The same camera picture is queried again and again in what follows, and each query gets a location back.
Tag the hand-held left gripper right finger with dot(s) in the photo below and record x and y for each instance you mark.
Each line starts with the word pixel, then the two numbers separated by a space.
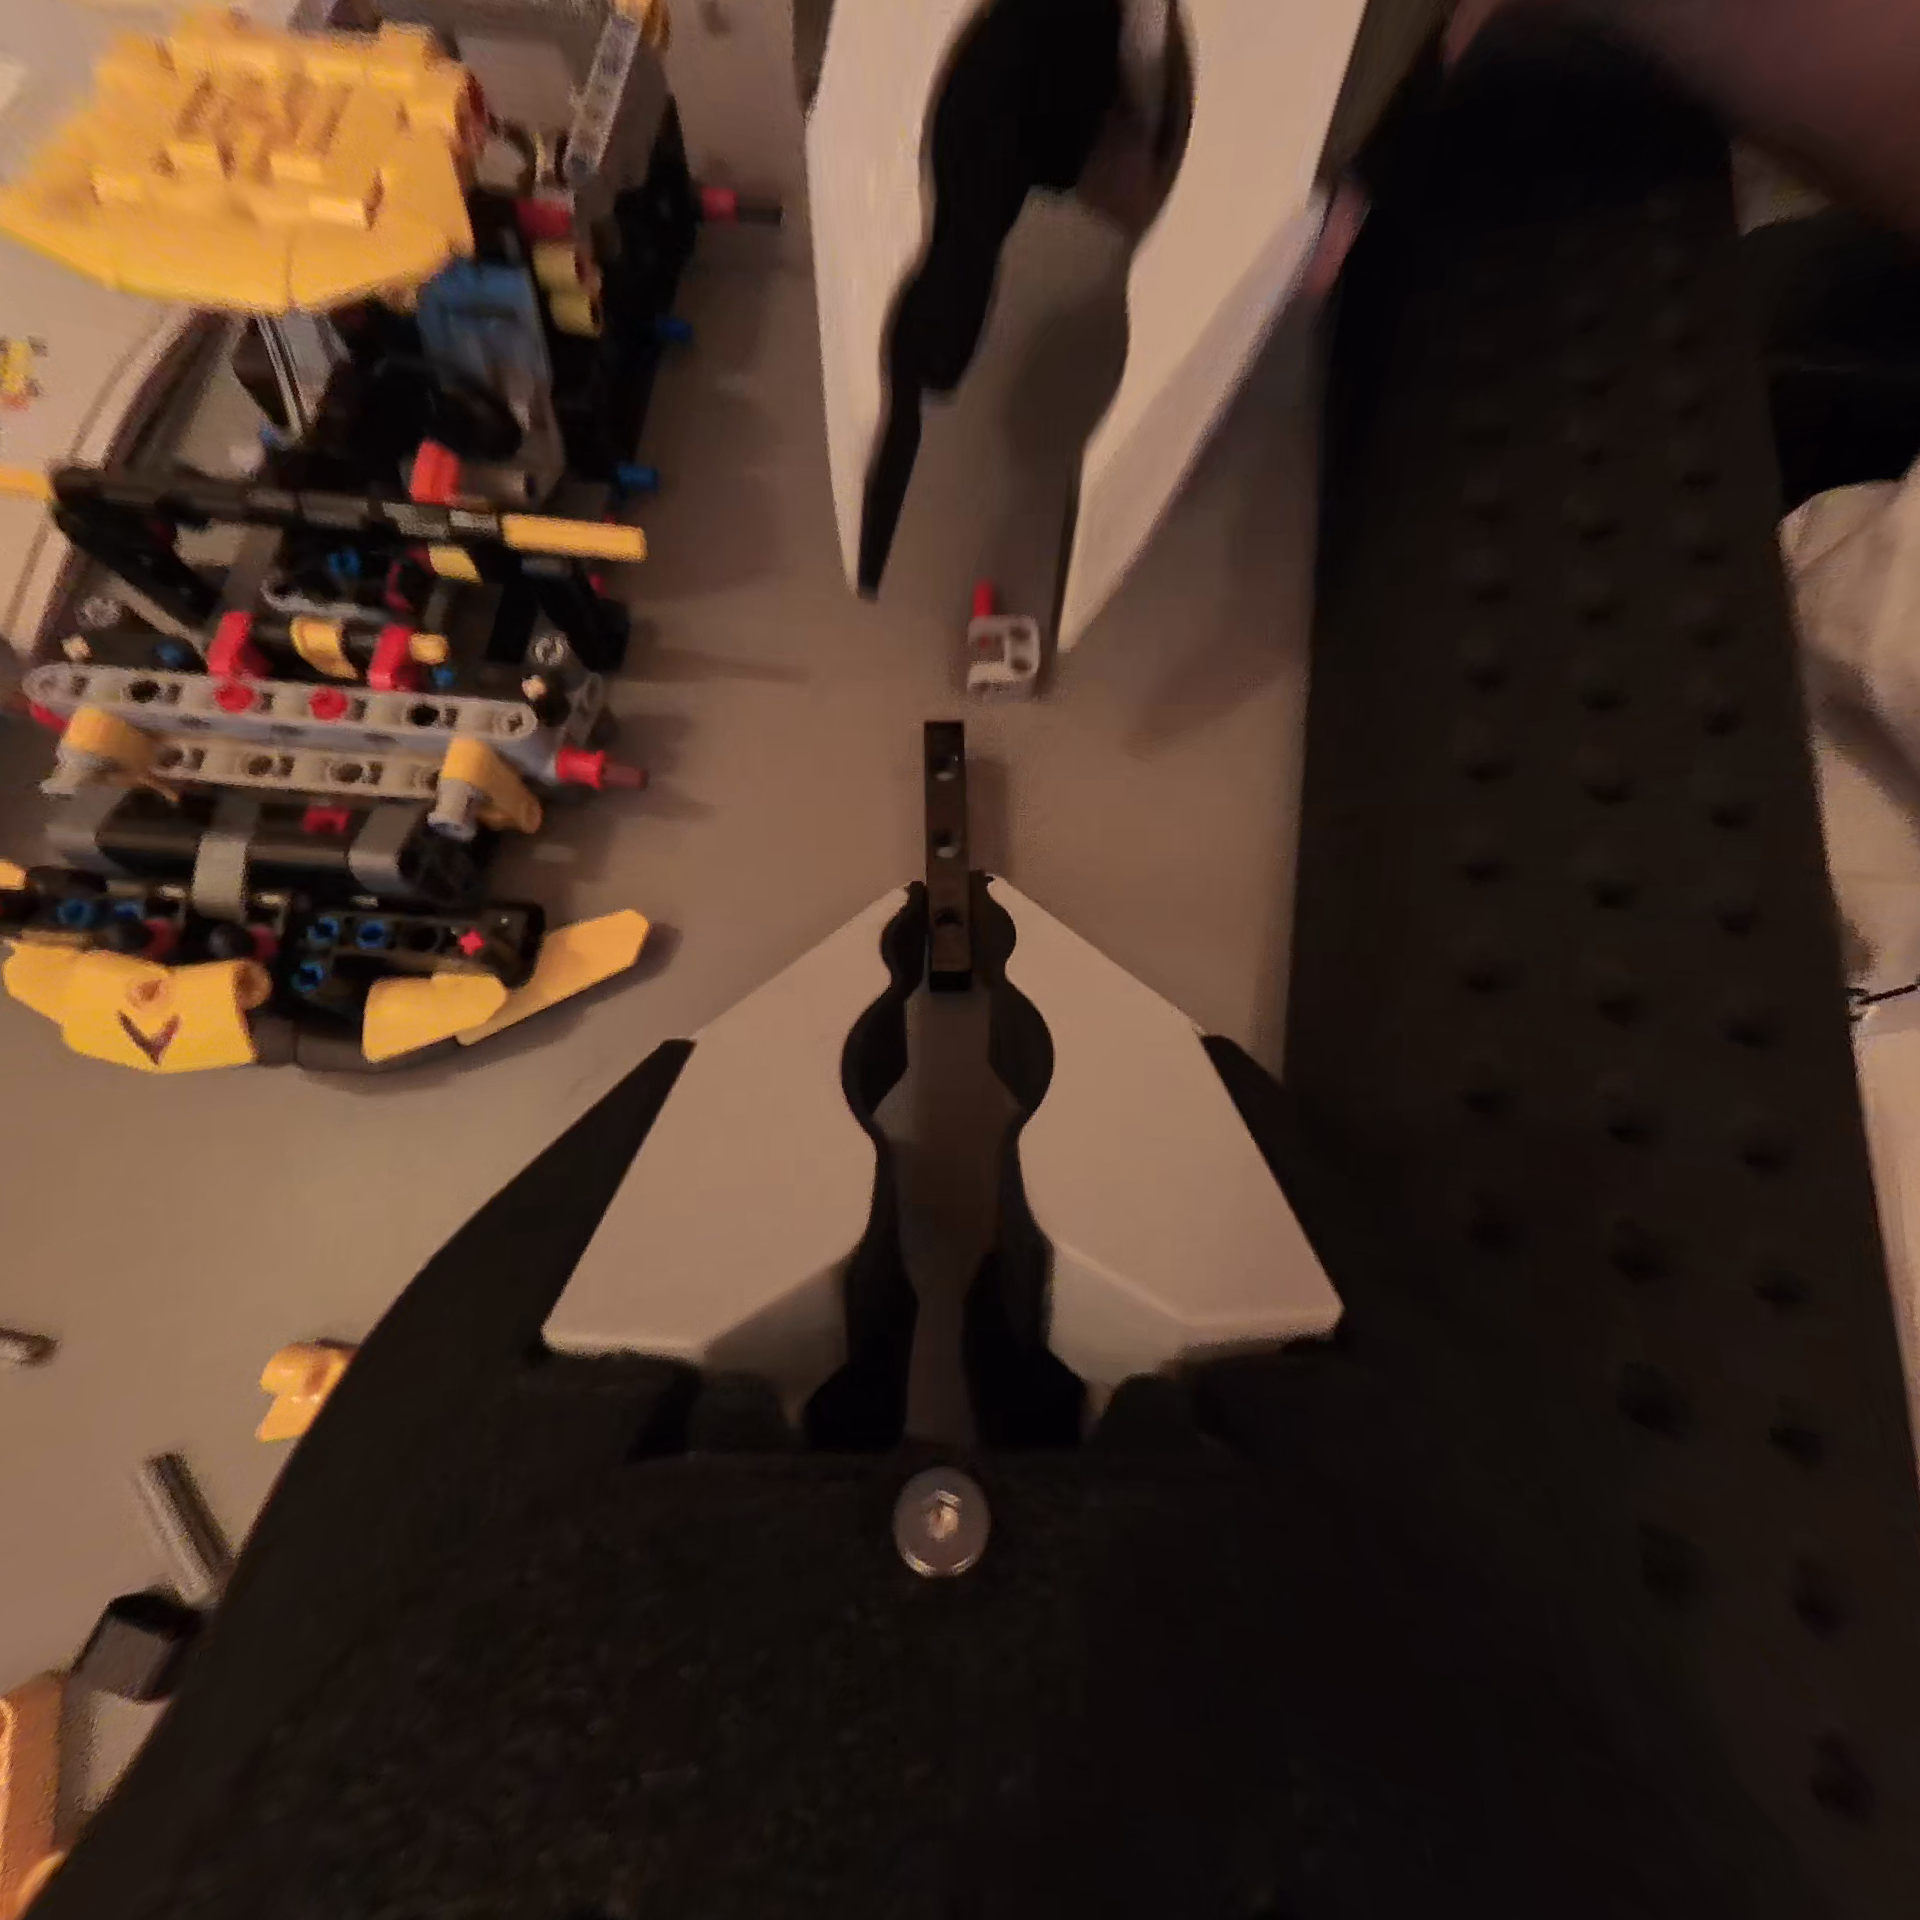
pixel 1169 1200

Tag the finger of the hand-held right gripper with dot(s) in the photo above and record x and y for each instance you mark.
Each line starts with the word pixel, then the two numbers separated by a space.
pixel 1245 224
pixel 869 180

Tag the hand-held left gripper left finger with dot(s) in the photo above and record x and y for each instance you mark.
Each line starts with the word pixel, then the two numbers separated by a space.
pixel 703 1200

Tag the black toy beam with holes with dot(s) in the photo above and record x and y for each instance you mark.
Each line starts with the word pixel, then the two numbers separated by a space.
pixel 945 841

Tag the grey connector with red pin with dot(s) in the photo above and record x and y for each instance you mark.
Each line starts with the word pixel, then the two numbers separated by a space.
pixel 1002 653

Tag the person's right forearm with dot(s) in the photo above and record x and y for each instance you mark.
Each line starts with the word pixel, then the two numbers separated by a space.
pixel 1802 75

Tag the grey desk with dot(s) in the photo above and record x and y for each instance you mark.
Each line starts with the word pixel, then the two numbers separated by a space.
pixel 302 1200

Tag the black perforated pad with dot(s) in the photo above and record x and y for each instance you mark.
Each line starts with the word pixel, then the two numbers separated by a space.
pixel 1575 1048

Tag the pile of loose building pieces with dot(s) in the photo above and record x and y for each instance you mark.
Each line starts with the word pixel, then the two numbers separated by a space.
pixel 302 1387

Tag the partly built yellow toy car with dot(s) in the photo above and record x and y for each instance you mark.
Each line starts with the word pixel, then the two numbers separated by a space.
pixel 302 721

